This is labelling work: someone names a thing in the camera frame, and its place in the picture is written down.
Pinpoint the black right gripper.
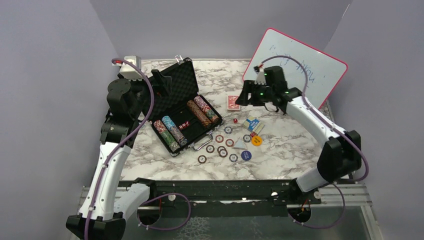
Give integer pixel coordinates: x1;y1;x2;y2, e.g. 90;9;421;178
235;79;275;107

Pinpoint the blue playing card deck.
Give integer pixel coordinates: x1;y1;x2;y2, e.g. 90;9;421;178
243;115;265;135

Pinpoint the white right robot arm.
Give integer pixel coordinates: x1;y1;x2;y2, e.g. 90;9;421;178
235;66;362;204

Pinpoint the orange dealer button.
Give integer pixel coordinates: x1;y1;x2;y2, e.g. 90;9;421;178
251;135;263;147

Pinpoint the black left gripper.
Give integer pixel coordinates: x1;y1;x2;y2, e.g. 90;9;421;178
118;69;172;119

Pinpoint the orange blue chip stack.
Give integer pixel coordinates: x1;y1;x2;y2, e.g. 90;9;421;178
169;126;188;146

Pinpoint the light blue chip stack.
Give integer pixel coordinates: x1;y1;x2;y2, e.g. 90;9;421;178
161;115;178;131

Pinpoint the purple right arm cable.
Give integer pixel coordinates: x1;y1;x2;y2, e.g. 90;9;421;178
258;54;370;230

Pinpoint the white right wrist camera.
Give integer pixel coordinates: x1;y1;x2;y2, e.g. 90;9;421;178
254;64;267;86

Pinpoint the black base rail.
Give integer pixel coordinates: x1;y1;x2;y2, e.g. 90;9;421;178
118;178;322;218

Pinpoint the red playing card deck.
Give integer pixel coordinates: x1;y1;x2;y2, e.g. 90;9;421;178
227;95;241;111

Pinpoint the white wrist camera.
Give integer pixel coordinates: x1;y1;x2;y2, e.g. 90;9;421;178
254;64;267;86
119;55;142;80

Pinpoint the blue dealer button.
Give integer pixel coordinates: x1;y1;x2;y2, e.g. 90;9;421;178
240;150;252;161

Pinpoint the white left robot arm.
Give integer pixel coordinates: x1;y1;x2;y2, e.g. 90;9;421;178
66;69;172;240

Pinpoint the brown orange chip stack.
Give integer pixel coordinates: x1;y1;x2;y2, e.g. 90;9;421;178
186;100;212;128

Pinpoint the red dice row in case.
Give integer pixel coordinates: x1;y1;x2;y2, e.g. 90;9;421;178
178;121;190;130

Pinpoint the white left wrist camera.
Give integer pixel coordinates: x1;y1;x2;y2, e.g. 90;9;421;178
119;55;142;80

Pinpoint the black aluminium poker case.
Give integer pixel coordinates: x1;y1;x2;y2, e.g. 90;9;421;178
148;57;224;157

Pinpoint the pink framed whiteboard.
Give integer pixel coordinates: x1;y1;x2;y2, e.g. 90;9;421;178
242;28;348;108

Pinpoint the clear triangular all-in button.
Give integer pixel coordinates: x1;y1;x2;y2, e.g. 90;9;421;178
232;138;247;150

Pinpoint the green chip stack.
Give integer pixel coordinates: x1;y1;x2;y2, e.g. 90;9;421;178
160;130;180;152

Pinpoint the red white chip stack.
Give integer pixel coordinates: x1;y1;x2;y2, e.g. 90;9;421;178
153;119;168;134

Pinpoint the loose brown poker chip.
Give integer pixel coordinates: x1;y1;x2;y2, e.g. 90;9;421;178
205;144;215;153
197;155;207;164
215;134;225;143
217;146;226;152
218;149;228;158
225;138;235;148

